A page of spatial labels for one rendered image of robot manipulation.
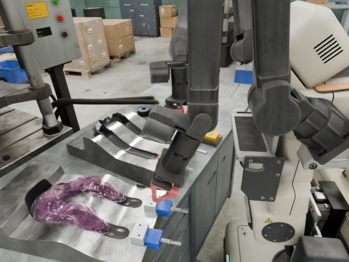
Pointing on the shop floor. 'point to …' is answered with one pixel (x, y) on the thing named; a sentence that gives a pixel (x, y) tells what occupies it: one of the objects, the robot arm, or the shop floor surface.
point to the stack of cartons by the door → (167, 20)
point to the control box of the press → (52, 44)
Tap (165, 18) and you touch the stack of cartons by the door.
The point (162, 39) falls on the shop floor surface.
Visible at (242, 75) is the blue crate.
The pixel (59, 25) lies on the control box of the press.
